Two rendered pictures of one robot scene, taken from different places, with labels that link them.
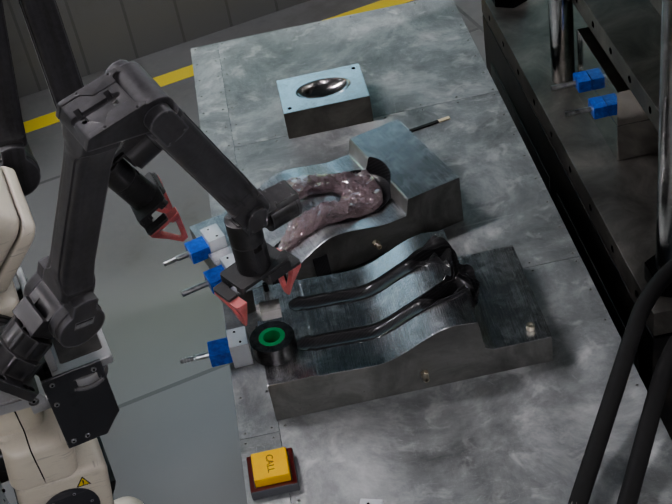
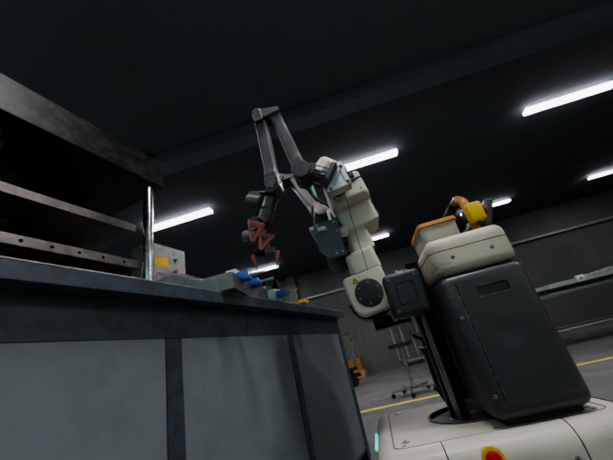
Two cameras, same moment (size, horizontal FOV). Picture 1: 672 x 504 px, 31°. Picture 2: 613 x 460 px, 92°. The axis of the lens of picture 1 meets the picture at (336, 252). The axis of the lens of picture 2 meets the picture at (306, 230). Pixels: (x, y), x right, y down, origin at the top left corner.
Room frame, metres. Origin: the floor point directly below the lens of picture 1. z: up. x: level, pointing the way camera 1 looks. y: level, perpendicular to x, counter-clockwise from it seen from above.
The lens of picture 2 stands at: (2.76, 0.88, 0.53)
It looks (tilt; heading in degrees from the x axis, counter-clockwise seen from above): 24 degrees up; 203
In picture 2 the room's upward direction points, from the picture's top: 13 degrees counter-clockwise
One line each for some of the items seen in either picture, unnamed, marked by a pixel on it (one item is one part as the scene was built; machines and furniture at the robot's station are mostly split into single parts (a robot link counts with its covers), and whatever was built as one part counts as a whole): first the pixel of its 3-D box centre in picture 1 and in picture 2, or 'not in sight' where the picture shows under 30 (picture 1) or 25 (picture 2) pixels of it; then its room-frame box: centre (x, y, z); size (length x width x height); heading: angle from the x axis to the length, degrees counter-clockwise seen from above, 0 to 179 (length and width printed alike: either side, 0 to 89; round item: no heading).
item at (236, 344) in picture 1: (214, 353); (284, 293); (1.66, 0.26, 0.83); 0.13 x 0.05 x 0.05; 94
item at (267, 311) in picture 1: (270, 317); not in sight; (1.68, 0.14, 0.87); 0.05 x 0.05 x 0.04; 2
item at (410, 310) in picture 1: (384, 292); not in sight; (1.64, -0.07, 0.92); 0.35 x 0.16 x 0.09; 92
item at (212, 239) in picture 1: (193, 251); (247, 275); (1.94, 0.28, 0.85); 0.13 x 0.05 x 0.05; 109
